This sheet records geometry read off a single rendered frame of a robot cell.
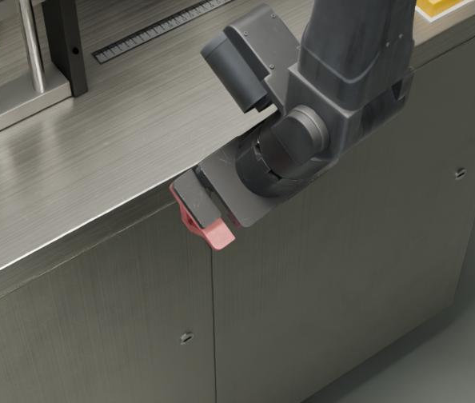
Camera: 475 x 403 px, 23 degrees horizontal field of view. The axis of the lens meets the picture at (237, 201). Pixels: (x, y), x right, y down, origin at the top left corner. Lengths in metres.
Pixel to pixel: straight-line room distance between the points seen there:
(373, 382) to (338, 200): 0.65
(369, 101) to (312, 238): 0.83
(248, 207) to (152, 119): 0.38
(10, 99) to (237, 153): 0.42
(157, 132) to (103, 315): 0.25
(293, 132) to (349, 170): 0.74
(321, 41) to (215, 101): 0.57
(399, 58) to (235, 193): 0.23
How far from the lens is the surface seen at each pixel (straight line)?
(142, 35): 1.39
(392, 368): 2.17
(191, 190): 0.95
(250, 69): 0.86
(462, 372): 2.18
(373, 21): 0.72
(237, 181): 0.95
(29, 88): 1.32
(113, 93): 1.33
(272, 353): 1.78
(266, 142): 0.88
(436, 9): 1.43
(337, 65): 0.76
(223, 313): 1.59
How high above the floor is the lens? 1.86
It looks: 52 degrees down
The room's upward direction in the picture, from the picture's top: straight up
